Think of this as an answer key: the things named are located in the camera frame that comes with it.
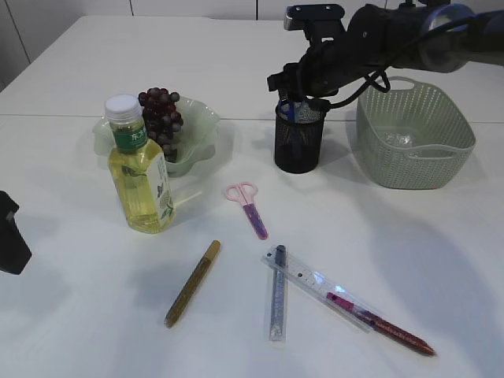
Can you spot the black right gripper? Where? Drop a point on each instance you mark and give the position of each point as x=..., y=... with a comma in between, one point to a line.
x=320, y=72

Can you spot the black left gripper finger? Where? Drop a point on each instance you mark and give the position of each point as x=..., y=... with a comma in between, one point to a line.
x=15, y=253

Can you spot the blue scissors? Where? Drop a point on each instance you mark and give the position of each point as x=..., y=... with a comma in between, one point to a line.
x=286, y=109

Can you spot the clear plastic sheet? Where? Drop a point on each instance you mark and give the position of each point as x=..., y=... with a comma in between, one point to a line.
x=400, y=140

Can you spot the yellow tea bottle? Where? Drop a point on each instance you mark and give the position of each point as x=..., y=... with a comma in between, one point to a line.
x=137, y=166

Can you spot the pink scissors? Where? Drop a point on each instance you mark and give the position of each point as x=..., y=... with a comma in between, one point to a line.
x=244, y=193

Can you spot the gold glitter pen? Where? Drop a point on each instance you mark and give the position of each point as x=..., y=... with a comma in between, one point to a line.
x=192, y=284

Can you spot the purple plastic grape bunch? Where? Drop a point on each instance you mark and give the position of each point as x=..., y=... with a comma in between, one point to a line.
x=163, y=120

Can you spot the clear plastic ruler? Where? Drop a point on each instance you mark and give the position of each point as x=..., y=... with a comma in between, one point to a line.
x=320, y=287

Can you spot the blue glitter pen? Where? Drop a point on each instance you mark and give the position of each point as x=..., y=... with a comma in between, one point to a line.
x=277, y=329

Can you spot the red glitter pen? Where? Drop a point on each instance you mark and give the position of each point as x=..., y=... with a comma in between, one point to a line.
x=378, y=324

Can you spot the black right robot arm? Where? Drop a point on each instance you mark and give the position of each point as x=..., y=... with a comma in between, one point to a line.
x=435, y=36

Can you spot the black mesh pen holder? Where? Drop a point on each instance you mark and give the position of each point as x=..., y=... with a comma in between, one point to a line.
x=297, y=144

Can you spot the green woven plastic basket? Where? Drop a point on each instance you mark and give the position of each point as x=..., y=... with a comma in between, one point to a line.
x=443, y=137

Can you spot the green wavy glass plate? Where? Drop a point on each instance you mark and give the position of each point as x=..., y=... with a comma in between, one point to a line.
x=198, y=137

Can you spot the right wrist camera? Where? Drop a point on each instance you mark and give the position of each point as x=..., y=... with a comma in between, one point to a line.
x=298, y=16

